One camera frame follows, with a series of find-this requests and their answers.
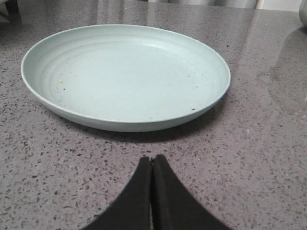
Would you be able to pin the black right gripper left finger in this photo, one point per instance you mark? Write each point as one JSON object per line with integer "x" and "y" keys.
{"x": 131, "y": 209}

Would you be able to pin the light green round plate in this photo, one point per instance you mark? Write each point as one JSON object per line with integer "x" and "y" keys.
{"x": 125, "y": 78}

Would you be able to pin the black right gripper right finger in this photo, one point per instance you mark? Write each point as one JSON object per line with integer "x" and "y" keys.
{"x": 173, "y": 207}

